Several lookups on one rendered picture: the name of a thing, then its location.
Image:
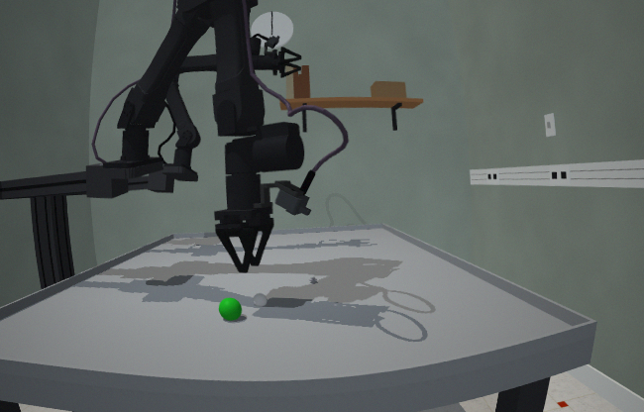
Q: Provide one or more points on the grey table edge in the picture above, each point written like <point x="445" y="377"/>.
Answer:
<point x="307" y="385"/>

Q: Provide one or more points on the green ball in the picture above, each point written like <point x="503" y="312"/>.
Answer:
<point x="230" y="309"/>

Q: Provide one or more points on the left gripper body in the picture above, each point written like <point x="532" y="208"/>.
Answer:
<point x="264" y="61"/>

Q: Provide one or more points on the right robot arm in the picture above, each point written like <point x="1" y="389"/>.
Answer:
<point x="238" y="102"/>

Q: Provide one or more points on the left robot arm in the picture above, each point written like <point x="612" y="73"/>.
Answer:
<point x="188" y="137"/>

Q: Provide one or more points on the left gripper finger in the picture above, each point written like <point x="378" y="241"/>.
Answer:
<point x="283" y="73"/>
<point x="283" y="51"/>

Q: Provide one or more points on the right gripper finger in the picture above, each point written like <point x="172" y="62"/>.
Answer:
<point x="250" y="233"/>
<point x="266" y="229"/>

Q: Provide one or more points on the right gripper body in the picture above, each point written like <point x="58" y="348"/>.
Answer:
<point x="246" y="201"/>

